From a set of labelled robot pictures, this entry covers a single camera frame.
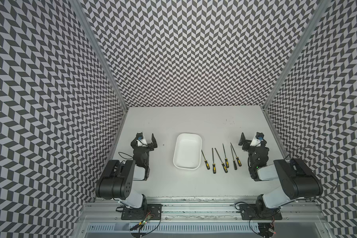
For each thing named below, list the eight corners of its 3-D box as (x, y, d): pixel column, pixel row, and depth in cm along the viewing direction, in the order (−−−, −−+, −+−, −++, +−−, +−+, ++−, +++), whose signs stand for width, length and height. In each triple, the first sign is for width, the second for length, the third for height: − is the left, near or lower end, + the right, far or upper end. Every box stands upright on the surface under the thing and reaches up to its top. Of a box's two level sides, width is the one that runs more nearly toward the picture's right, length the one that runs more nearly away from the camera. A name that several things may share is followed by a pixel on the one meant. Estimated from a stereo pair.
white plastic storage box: (173, 171, 88) (172, 167, 83) (175, 138, 103) (174, 133, 98) (202, 171, 88) (204, 167, 83) (200, 138, 103) (201, 133, 98)
